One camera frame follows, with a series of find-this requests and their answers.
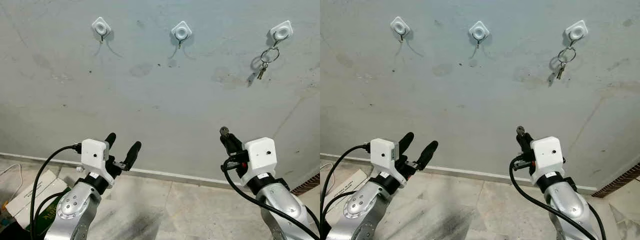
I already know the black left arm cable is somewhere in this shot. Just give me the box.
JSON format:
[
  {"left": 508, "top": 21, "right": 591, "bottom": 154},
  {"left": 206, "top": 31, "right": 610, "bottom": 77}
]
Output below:
[
  {"left": 320, "top": 142, "right": 373, "bottom": 240},
  {"left": 30, "top": 142, "right": 83, "bottom": 240}
]

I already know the green printed box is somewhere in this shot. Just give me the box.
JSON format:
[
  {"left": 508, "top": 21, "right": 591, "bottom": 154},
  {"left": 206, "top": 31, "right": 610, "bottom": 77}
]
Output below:
[{"left": 25, "top": 192, "right": 71, "bottom": 238}]

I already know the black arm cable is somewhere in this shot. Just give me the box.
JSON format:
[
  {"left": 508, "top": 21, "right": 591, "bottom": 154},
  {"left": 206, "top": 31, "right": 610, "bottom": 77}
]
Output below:
[
  {"left": 509, "top": 156, "right": 607, "bottom": 240},
  {"left": 320, "top": 142, "right": 373, "bottom": 240},
  {"left": 30, "top": 142, "right": 83, "bottom": 240},
  {"left": 222, "top": 159, "right": 321, "bottom": 240}
]

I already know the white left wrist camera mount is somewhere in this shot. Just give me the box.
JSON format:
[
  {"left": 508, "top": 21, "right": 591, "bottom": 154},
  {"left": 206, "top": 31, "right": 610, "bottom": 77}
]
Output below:
[
  {"left": 370, "top": 138, "right": 408, "bottom": 187},
  {"left": 80, "top": 139, "right": 117, "bottom": 188}
]

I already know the white cardboard box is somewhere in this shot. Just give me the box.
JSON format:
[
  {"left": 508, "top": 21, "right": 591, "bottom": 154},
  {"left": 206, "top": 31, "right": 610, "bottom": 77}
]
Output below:
[
  {"left": 4, "top": 170, "right": 71, "bottom": 231},
  {"left": 325, "top": 169, "right": 371, "bottom": 213}
]

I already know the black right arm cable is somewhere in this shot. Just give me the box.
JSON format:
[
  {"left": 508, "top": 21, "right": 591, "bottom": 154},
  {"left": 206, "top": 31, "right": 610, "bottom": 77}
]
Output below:
[
  {"left": 222, "top": 159, "right": 321, "bottom": 240},
  {"left": 509, "top": 156, "right": 607, "bottom": 240}
]

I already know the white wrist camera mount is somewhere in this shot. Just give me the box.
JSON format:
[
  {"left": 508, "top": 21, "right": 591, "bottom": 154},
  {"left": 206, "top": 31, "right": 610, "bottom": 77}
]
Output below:
[
  {"left": 243, "top": 137, "right": 278, "bottom": 182},
  {"left": 80, "top": 139, "right": 117, "bottom": 188},
  {"left": 529, "top": 136, "right": 566, "bottom": 187},
  {"left": 370, "top": 138, "right": 408, "bottom": 187}
]

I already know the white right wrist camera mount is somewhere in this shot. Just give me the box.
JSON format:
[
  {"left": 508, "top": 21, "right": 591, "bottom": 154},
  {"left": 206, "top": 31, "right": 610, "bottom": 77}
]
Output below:
[
  {"left": 529, "top": 136, "right": 566, "bottom": 187},
  {"left": 243, "top": 137, "right": 278, "bottom": 182}
]

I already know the key bunch on metal ring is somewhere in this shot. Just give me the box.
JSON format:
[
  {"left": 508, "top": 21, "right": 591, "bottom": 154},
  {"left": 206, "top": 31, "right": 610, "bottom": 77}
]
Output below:
[
  {"left": 256, "top": 42, "right": 281, "bottom": 81},
  {"left": 556, "top": 44, "right": 577, "bottom": 81}
]

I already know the white adhesive wall hook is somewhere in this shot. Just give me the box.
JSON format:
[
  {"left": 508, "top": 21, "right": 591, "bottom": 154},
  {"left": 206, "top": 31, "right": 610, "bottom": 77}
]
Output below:
[
  {"left": 171, "top": 21, "right": 193, "bottom": 49},
  {"left": 91, "top": 17, "right": 112, "bottom": 43},
  {"left": 390, "top": 16, "right": 411, "bottom": 43},
  {"left": 270, "top": 20, "right": 294, "bottom": 46},
  {"left": 468, "top": 20, "right": 490, "bottom": 49},
  {"left": 565, "top": 20, "right": 589, "bottom": 47}
]

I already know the narrow red brick pillar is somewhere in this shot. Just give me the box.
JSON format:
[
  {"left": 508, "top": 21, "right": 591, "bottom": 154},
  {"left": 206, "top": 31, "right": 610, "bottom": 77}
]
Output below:
[
  {"left": 591, "top": 162, "right": 640, "bottom": 198},
  {"left": 290, "top": 172, "right": 321, "bottom": 197}
]

